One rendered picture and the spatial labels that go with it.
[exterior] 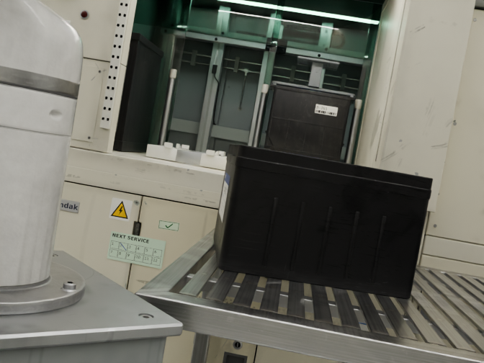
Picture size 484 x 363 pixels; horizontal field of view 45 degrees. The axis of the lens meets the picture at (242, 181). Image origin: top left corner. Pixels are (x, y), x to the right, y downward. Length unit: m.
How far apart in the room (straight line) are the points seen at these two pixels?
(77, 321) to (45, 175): 0.13
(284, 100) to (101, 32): 0.57
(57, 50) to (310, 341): 0.37
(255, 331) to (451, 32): 0.78
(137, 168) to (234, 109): 0.93
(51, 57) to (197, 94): 1.64
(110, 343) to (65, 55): 0.25
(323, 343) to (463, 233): 0.69
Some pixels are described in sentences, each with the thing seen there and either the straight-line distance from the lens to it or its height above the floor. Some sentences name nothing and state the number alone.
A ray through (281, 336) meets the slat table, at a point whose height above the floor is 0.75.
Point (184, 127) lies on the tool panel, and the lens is 2.14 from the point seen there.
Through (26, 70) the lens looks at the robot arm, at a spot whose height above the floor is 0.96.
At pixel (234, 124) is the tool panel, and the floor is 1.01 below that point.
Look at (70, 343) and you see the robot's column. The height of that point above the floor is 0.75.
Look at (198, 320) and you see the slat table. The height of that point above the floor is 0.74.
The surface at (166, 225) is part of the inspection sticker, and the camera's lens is 1.25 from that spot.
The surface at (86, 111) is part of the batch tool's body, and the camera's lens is 1.31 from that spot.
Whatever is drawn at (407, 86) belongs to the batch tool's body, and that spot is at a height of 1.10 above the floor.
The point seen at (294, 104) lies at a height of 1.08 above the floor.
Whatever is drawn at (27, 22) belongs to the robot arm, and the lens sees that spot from 0.54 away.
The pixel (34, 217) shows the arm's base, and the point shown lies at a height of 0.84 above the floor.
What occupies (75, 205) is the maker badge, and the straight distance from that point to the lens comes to 1.31.
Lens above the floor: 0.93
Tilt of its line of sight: 3 degrees down
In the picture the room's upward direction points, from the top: 10 degrees clockwise
